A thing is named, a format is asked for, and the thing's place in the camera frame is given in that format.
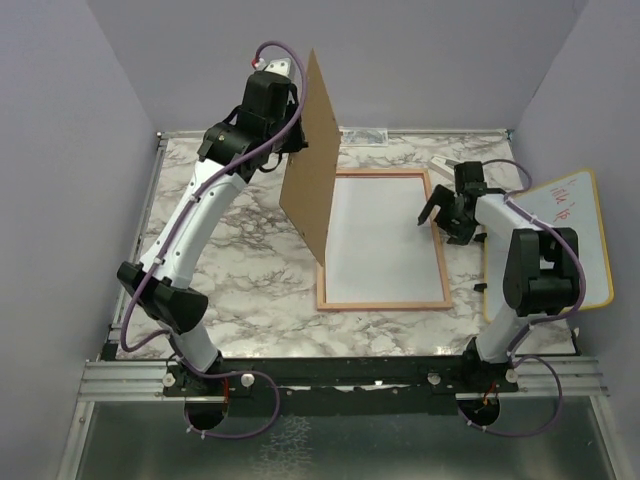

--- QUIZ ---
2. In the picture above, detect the white marker eraser piece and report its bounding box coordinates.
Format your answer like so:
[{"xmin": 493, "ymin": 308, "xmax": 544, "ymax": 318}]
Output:
[{"xmin": 428, "ymin": 156, "xmax": 459, "ymax": 179}]

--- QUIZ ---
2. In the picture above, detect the blue landscape photo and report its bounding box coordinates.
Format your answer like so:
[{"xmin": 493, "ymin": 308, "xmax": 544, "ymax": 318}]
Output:
[{"xmin": 324, "ymin": 176, "xmax": 446, "ymax": 304}]

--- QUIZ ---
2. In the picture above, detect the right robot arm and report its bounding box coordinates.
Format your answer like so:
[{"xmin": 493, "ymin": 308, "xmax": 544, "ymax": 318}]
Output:
[{"xmin": 417, "ymin": 161, "xmax": 586, "ymax": 391}]

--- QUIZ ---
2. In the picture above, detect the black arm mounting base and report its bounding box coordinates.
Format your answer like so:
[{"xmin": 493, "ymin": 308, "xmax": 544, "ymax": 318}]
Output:
[{"xmin": 163, "ymin": 354, "xmax": 518, "ymax": 416}]

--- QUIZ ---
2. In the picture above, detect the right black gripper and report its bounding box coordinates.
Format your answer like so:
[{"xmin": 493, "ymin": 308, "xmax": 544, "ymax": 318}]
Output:
[{"xmin": 418, "ymin": 184, "xmax": 477, "ymax": 246}]

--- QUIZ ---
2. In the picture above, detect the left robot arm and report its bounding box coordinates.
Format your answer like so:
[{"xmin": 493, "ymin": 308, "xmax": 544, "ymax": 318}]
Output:
[{"xmin": 117, "ymin": 69, "xmax": 307, "ymax": 395}]

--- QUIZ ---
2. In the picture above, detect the pink picture frame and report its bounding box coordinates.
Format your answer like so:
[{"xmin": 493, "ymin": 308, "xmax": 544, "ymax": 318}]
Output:
[{"xmin": 315, "ymin": 167, "xmax": 453, "ymax": 313}]

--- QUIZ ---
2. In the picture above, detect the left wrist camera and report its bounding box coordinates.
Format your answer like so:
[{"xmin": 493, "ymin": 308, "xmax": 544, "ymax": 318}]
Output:
[{"xmin": 265, "ymin": 57, "xmax": 296, "ymax": 81}]

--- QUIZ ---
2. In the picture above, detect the small label card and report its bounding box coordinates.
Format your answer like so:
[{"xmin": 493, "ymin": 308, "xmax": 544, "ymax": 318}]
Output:
[{"xmin": 341, "ymin": 128, "xmax": 389, "ymax": 147}]

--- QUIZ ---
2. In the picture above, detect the brown cardboard backing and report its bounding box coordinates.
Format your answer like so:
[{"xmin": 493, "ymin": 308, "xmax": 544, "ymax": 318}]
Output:
[{"xmin": 280, "ymin": 52, "xmax": 341, "ymax": 265}]

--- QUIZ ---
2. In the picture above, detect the yellow rimmed whiteboard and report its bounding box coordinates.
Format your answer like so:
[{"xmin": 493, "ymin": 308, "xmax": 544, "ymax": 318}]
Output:
[{"xmin": 482, "ymin": 168, "xmax": 616, "ymax": 324}]

